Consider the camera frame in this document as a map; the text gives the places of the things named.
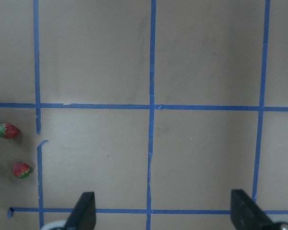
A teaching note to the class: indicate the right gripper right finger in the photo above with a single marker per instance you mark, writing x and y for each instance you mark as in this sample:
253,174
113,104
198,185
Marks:
245,214

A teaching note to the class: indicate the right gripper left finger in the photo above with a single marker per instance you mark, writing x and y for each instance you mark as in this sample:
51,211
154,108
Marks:
83,216

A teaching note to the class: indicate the red strawberry with leaves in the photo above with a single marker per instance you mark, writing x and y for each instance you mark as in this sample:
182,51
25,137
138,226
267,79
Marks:
8,131

